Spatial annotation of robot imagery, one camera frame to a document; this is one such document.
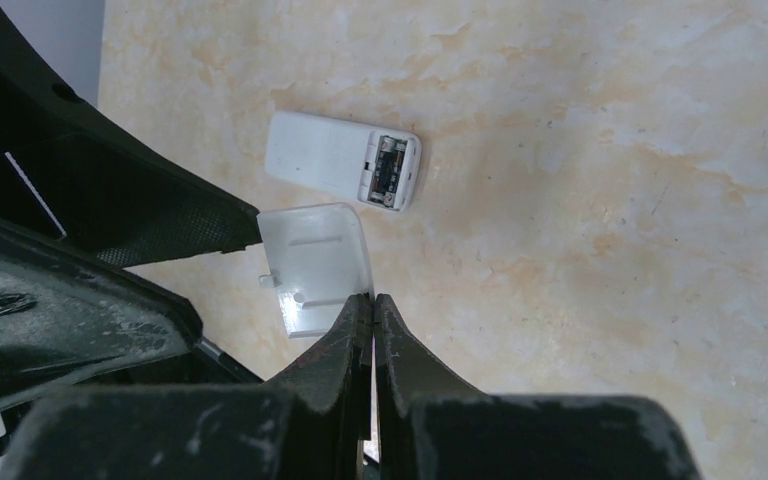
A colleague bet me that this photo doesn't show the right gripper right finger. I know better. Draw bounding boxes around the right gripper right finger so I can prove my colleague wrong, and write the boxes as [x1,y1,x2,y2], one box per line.
[373,294,700,479]

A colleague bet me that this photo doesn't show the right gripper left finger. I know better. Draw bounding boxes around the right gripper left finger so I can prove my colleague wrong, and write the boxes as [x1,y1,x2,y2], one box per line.
[0,295,372,479]

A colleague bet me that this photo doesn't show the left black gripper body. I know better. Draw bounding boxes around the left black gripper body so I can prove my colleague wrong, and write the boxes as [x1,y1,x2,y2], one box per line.
[0,338,264,457]

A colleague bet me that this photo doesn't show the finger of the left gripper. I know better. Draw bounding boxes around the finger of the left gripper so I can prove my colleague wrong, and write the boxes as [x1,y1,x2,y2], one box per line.
[0,220,202,411]
[0,7,261,267]

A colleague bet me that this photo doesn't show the white battery cover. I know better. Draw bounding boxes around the white battery cover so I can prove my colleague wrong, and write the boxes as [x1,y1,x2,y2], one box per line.
[257,203,374,338]

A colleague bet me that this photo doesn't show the white remote control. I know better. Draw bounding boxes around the white remote control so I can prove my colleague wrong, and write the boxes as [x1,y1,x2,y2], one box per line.
[265,111,422,212]

